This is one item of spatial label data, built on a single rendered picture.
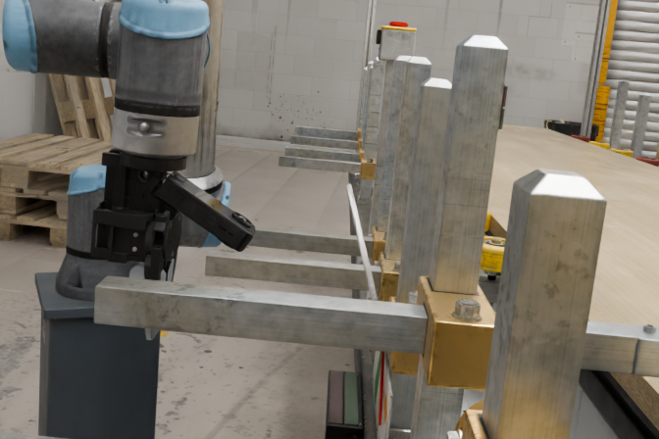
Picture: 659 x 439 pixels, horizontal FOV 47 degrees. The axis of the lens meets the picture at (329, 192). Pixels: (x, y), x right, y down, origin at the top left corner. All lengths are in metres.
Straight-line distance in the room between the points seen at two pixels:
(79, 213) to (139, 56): 0.89
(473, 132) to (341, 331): 0.18
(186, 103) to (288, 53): 8.08
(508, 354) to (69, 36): 0.68
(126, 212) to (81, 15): 0.24
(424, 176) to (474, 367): 0.33
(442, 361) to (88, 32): 0.57
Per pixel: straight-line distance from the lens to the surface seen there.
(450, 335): 0.55
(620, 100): 3.46
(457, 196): 0.60
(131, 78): 0.80
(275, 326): 0.58
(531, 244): 0.35
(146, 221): 0.82
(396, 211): 1.11
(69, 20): 0.93
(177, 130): 0.80
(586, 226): 0.36
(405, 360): 0.83
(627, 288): 1.01
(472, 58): 0.59
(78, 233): 1.67
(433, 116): 0.84
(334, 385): 1.08
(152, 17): 0.79
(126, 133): 0.81
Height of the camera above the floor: 1.15
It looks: 10 degrees down
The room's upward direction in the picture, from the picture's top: 5 degrees clockwise
